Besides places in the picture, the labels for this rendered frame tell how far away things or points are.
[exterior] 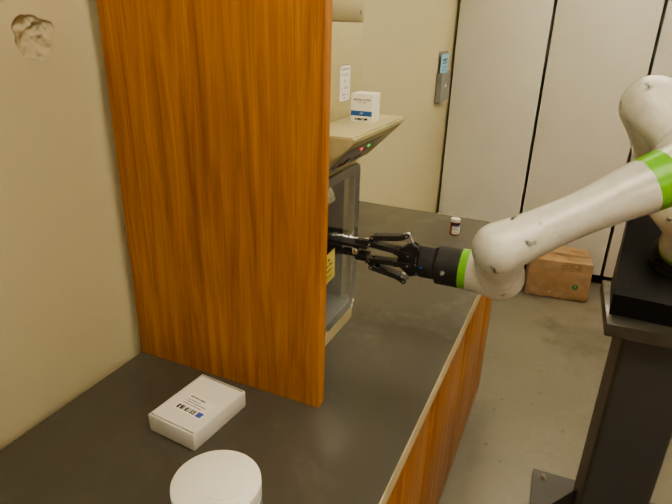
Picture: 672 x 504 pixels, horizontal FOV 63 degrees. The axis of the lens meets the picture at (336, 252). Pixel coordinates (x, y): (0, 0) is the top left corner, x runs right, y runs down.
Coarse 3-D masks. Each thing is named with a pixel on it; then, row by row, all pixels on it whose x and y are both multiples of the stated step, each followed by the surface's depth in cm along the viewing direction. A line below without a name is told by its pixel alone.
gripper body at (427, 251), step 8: (400, 248) 128; (408, 248) 127; (416, 248) 126; (424, 248) 125; (432, 248) 125; (400, 256) 128; (416, 256) 127; (424, 256) 124; (432, 256) 123; (416, 264) 125; (424, 264) 124; (408, 272) 129; (416, 272) 126; (424, 272) 125
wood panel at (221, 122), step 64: (128, 0) 102; (192, 0) 97; (256, 0) 92; (320, 0) 87; (128, 64) 107; (192, 64) 101; (256, 64) 96; (320, 64) 91; (128, 128) 113; (192, 128) 106; (256, 128) 100; (320, 128) 95; (128, 192) 119; (192, 192) 112; (256, 192) 105; (320, 192) 99; (192, 256) 118; (256, 256) 110; (320, 256) 104; (192, 320) 125; (256, 320) 116; (320, 320) 110; (256, 384) 123; (320, 384) 117
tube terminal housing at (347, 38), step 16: (336, 32) 113; (352, 32) 120; (336, 48) 114; (352, 48) 122; (336, 64) 116; (352, 64) 123; (336, 80) 117; (352, 80) 125; (336, 96) 119; (336, 112) 120
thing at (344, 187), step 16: (336, 176) 124; (352, 176) 133; (336, 192) 126; (352, 192) 135; (336, 208) 127; (352, 208) 137; (336, 224) 129; (352, 224) 139; (336, 240) 131; (336, 256) 133; (352, 256) 143; (336, 272) 135; (352, 272) 146; (336, 288) 137; (352, 288) 148; (336, 304) 139; (352, 304) 150; (336, 320) 141
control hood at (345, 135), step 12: (336, 120) 120; (348, 120) 121; (384, 120) 122; (396, 120) 124; (336, 132) 107; (348, 132) 107; (360, 132) 108; (372, 132) 110; (384, 132) 121; (336, 144) 103; (348, 144) 102; (360, 144) 110; (336, 156) 104; (360, 156) 129
